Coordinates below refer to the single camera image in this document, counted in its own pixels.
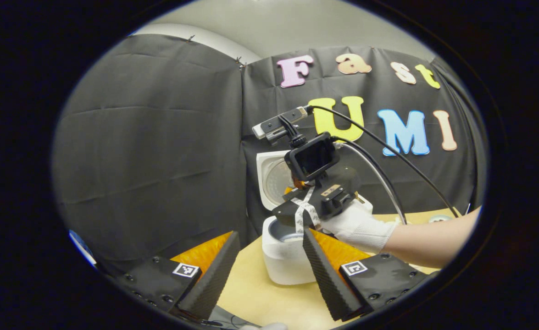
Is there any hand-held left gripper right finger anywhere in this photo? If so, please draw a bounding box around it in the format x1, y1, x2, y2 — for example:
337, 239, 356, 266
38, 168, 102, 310
302, 229, 431, 322

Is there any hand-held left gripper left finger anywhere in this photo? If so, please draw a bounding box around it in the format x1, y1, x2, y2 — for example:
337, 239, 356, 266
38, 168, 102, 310
106, 231, 241, 323

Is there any white rice cooker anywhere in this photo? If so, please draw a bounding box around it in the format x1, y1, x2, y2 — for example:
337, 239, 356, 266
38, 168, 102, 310
256, 150, 373, 286

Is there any black backdrop cloth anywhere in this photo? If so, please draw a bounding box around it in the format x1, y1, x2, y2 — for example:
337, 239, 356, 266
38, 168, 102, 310
51, 33, 488, 275

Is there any black cable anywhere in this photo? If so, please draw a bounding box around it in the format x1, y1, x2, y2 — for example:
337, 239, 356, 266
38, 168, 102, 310
333, 136, 408, 225
306, 105, 459, 219

